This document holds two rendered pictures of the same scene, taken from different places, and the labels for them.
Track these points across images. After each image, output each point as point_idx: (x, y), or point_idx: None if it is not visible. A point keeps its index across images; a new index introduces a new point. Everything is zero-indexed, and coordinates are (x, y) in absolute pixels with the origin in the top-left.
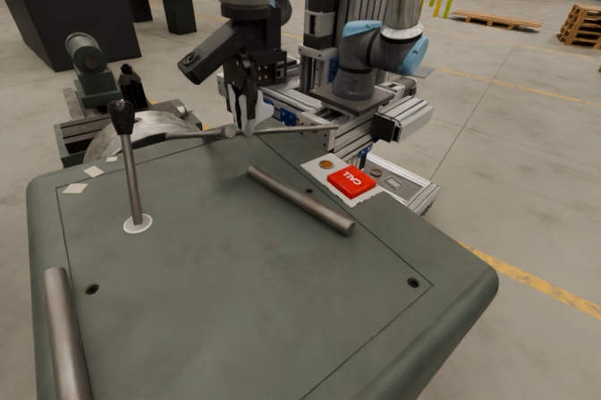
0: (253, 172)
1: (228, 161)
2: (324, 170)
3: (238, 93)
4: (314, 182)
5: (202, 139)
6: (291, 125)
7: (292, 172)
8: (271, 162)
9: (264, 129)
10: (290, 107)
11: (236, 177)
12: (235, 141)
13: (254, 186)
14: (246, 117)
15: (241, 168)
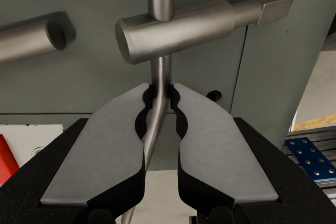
0: (26, 28)
1: (142, 8)
2: (31, 146)
3: (183, 184)
4: (2, 117)
5: None
6: (308, 163)
7: (45, 102)
8: (94, 88)
9: (148, 133)
10: (328, 184)
11: None
12: (211, 64)
13: (17, 12)
14: (92, 119)
15: (99, 20)
